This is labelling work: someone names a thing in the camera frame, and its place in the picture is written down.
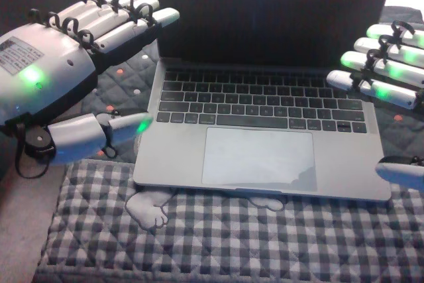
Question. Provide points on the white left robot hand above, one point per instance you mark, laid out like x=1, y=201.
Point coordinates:
x=53, y=64

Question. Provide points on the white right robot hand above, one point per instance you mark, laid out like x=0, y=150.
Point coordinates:
x=394, y=71

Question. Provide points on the silver laptop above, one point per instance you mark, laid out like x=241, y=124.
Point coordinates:
x=258, y=150

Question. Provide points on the grey quilt with checked border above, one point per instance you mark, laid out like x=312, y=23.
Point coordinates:
x=198, y=236

